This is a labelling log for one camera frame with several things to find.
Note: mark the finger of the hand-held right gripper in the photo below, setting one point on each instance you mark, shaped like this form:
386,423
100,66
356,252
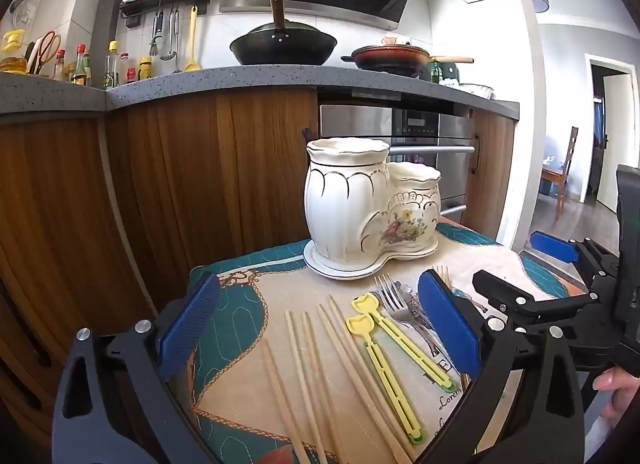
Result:
505,294
550,246

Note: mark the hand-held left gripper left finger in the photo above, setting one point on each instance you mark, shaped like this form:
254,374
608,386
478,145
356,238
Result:
190,319

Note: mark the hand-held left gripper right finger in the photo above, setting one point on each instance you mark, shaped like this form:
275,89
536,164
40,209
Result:
450,324

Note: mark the white ceramic utensil holder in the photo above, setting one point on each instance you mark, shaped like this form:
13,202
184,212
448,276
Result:
345,199

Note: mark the person's right hand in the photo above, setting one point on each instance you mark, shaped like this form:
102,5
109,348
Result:
620,389

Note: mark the silver fork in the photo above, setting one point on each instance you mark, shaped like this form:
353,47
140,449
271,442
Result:
392,306
414,308

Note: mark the wooden dining table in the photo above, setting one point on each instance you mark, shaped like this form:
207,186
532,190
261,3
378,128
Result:
552,176

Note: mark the wooden chair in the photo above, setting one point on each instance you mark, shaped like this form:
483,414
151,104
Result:
570,163

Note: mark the printed quilted table mat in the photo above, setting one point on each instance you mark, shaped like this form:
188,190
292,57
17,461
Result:
280,294

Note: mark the white door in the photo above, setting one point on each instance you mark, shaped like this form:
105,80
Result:
615,143

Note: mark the white enamel basin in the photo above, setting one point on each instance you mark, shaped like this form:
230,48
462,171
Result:
477,90

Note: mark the stainless steel oven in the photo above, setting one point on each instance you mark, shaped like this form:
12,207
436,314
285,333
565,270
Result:
360,118

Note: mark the grey speckled countertop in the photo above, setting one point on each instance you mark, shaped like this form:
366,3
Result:
200,81

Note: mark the red frying pan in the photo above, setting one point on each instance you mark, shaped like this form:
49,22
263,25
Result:
390,58

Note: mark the row of condiment bottles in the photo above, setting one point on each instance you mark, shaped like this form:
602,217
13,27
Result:
112,68

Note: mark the black wok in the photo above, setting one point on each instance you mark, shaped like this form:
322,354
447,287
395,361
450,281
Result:
282,48

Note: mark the hanging metal ladle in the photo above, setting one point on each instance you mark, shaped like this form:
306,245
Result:
173,33

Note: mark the large cooking oil bottle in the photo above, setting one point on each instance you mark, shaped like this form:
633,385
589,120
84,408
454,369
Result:
12,61

